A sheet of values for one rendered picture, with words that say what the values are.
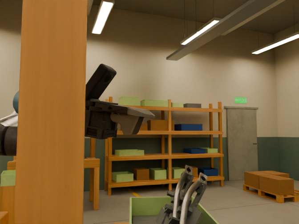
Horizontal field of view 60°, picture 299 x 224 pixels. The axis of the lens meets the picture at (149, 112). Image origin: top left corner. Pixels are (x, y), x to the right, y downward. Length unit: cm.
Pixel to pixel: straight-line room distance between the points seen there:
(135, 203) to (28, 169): 142
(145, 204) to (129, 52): 554
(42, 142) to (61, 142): 2
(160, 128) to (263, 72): 417
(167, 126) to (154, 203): 472
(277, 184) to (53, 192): 566
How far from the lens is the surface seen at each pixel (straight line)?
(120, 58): 685
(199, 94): 752
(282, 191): 600
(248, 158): 834
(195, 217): 128
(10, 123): 85
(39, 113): 39
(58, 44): 41
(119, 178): 609
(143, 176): 627
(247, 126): 831
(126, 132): 55
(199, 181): 127
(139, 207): 178
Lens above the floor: 138
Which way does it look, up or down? 5 degrees up
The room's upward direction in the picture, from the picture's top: straight up
